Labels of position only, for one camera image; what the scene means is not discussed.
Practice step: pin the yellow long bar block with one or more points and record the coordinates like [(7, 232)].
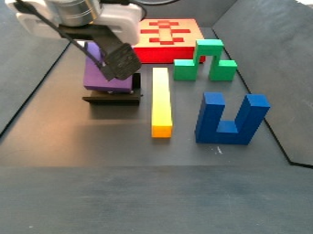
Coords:
[(161, 105)]

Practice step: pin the black fixture stand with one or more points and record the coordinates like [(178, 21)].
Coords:
[(118, 98)]

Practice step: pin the blue U-shaped block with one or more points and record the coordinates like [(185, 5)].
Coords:
[(214, 131)]

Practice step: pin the green stepped arch block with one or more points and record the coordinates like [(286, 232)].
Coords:
[(222, 68)]

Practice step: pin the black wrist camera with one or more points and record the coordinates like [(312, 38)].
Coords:
[(118, 62)]

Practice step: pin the purple U-shaped block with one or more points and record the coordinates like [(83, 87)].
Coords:
[(95, 81)]

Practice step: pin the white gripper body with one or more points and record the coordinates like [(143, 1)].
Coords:
[(102, 21)]

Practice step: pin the red board with cutouts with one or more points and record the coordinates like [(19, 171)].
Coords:
[(166, 39)]

